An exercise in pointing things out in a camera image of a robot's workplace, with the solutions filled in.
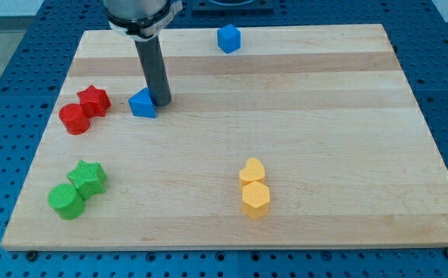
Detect yellow hexagon block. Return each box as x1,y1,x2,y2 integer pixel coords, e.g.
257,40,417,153
242,181,270,219

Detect light wooden board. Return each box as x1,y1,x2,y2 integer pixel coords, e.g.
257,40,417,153
2,24,448,251

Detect green cylinder block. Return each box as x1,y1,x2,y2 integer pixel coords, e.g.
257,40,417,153
47,184,86,220

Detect blue triangular prism block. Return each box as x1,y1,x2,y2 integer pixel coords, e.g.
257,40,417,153
128,88,156,118

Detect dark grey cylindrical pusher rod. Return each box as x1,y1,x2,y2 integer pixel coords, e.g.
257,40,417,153
135,36,171,107

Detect red cylinder block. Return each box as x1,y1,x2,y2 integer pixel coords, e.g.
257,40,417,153
59,103,90,135

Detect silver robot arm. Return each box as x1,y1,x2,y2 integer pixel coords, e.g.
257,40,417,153
103,0,183,42

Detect red star block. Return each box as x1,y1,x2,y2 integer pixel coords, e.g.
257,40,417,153
76,85,111,118

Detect blue cube block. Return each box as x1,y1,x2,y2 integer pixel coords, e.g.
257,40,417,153
216,24,241,54

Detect yellow heart block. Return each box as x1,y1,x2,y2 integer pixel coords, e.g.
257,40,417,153
239,158,266,188

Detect green star block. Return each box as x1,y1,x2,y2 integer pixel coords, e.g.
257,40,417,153
66,160,107,200

